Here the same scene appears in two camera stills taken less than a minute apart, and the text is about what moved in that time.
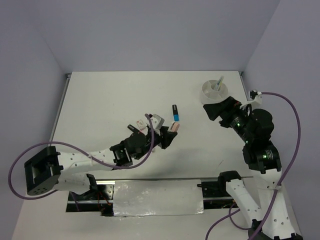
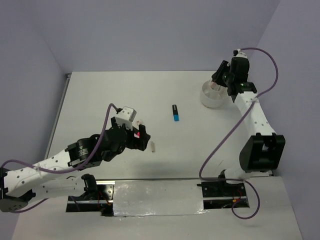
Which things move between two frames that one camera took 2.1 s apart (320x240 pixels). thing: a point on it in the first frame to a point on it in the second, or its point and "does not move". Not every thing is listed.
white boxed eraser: [141, 124] does not move
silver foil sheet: [159, 197] does not move
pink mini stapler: [175, 127] to [213, 84]
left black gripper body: [162, 141] to [131, 142]
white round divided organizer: [209, 95] does not move
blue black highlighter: [175, 111] does not move
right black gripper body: [235, 115] to [223, 76]
